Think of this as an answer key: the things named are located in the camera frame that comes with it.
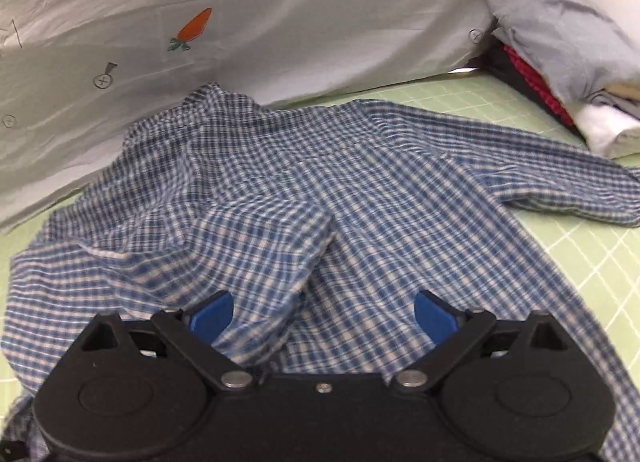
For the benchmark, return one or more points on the white folded garment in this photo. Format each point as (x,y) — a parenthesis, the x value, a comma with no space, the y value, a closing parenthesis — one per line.
(610,131)

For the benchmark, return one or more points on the green grid mat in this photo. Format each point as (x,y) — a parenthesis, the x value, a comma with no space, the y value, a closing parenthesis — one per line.
(600,252)

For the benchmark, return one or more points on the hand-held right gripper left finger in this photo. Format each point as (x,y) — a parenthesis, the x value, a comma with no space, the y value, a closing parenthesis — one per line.
(212,317)

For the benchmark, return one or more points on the light grey thin folded garment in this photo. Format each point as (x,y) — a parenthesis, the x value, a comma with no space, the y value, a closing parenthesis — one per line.
(607,100)

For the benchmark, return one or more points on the beige folded garment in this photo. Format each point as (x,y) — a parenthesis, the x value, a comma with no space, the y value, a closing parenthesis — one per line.
(625,91)

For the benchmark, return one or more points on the blue plaid shirt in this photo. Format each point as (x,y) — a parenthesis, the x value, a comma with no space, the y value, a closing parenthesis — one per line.
(300,181)

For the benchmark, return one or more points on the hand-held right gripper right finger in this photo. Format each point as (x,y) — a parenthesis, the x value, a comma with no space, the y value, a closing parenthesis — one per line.
(435,317)

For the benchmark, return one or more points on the grey printed sheet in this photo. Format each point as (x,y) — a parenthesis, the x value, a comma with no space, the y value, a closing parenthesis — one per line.
(300,16)

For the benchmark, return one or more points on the red and black folded garment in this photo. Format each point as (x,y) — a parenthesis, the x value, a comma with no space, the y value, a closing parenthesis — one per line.
(530,76)

